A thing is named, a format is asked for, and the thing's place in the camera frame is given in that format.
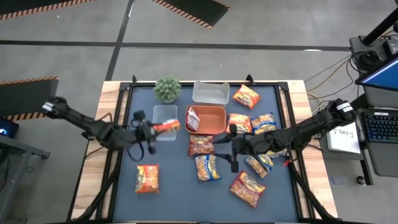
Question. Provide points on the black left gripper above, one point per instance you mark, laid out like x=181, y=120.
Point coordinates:
x=144, y=132

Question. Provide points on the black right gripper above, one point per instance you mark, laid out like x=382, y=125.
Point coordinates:
x=248, y=144

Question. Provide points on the orange Maruchan noodle pack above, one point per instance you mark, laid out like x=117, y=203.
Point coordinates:
x=169, y=126
x=246, y=97
x=147, y=179
x=239, y=123

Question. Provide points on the red Maruchan noodle pack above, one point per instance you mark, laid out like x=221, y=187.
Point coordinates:
x=201, y=145
x=192, y=119
x=247, y=188

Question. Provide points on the blue Maruchan noodle pack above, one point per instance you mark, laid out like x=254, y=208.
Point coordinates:
x=259, y=166
x=278, y=153
x=207, y=168
x=263, y=123

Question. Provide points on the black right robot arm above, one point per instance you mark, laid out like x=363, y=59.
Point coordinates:
x=311, y=127

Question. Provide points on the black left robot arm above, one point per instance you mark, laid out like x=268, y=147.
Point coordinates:
x=93, y=127

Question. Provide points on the clear plastic bin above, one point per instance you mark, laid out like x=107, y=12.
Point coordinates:
x=161, y=113

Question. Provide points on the orange plastic bin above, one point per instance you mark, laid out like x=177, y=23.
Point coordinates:
x=211, y=119

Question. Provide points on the green artificial potted plant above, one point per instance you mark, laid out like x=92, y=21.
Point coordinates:
x=167, y=88

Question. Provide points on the white plastic bin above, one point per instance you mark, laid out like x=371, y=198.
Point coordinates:
x=211, y=93

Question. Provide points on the small red clip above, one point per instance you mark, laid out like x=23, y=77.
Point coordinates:
x=287, y=161

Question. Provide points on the blue-grey table mat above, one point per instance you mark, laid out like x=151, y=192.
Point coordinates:
x=186, y=205

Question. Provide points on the clear cup on floor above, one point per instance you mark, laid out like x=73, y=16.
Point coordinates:
x=335, y=180

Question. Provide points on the white paper sheet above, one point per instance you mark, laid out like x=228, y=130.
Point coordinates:
x=342, y=140

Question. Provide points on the black hazard-striped floor mat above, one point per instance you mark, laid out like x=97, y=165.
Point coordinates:
x=192, y=7
x=31, y=4
x=25, y=96

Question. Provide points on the grey metal desk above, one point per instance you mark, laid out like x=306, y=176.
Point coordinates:
x=18, y=146

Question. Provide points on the black device with blue light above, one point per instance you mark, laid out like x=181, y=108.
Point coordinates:
x=7, y=129

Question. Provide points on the black backlit keyboard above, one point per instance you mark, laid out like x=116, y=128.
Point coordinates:
x=382, y=126

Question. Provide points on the side desk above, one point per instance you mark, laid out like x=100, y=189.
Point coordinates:
x=385, y=165

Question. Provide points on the computer monitor with blue screen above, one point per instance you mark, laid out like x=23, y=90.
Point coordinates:
x=382, y=77

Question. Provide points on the black stand pole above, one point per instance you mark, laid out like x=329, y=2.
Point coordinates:
x=381, y=28

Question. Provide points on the black metal table frame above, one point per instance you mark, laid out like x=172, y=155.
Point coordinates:
x=186, y=83

